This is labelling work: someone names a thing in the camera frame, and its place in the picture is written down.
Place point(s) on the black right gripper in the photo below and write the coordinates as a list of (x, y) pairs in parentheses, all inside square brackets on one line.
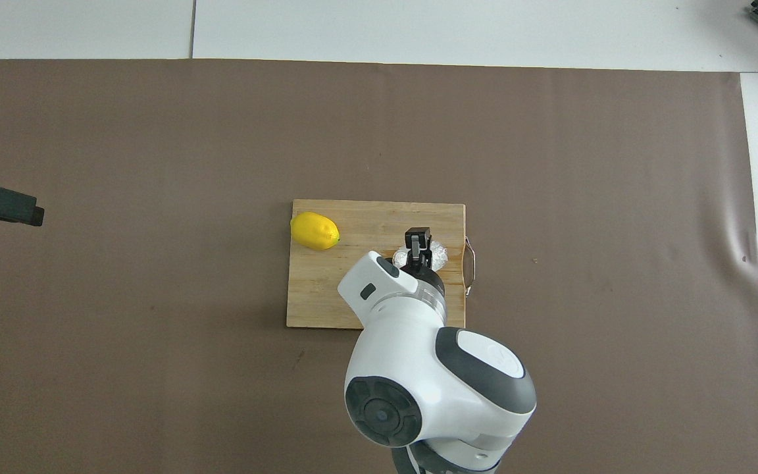
[(433, 280)]

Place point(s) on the small clear glass cup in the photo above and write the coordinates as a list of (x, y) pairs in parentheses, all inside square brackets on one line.
[(437, 253)]

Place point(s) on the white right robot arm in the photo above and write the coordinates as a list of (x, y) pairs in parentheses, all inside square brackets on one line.
[(418, 368)]

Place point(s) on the yellow lemon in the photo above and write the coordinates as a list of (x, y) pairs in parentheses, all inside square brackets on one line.
[(314, 230)]

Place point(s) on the wooden cutting board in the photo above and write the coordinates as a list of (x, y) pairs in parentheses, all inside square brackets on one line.
[(326, 296)]

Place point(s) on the brown paper table mat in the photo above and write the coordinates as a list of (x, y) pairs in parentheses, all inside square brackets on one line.
[(155, 131)]

